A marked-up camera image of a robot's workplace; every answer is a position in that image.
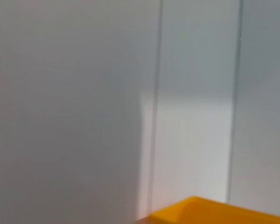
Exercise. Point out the yellow plastic bin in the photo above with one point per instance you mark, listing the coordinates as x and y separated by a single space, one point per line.
212 212

